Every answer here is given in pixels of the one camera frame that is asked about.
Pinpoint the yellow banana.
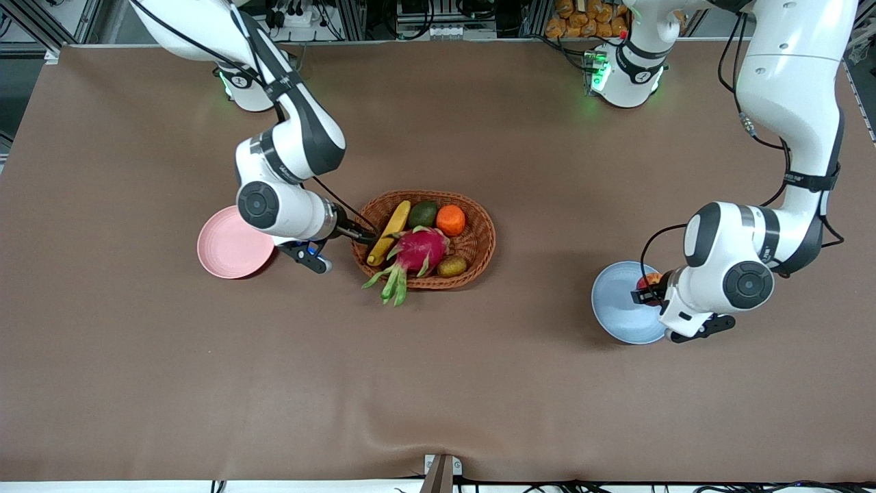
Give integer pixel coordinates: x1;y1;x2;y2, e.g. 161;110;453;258
366;200;412;267

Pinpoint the blue plate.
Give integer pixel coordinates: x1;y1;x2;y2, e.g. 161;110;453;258
591;261;675;345

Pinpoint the pink dragon fruit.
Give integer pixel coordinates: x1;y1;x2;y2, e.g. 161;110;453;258
362;225;451;307

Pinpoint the green avocado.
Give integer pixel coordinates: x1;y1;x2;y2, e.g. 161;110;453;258
408;201;440;230

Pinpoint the pink plate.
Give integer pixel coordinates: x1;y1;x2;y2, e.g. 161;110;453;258
196;205;277;280

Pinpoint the orange fruit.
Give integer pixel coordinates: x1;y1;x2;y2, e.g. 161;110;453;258
436;204;467;237

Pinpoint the brown wicker basket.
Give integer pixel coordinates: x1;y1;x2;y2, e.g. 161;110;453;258
350;190;497;290

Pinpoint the brown table mat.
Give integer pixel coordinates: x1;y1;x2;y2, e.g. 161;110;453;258
0;38;876;483

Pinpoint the white power strip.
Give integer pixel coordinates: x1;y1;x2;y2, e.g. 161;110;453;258
270;5;322;29

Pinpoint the pile of orange lumpy items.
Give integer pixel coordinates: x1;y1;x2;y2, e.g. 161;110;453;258
545;0;629;39

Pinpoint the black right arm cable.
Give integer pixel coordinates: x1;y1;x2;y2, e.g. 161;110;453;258
130;0;378;233

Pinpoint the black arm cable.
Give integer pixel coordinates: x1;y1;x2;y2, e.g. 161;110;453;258
130;0;378;233
640;10;846;292

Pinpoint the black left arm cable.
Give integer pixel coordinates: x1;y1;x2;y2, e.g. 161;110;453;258
640;10;846;292

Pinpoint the grey metal bracket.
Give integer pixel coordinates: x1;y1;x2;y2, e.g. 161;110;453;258
423;454;463;477

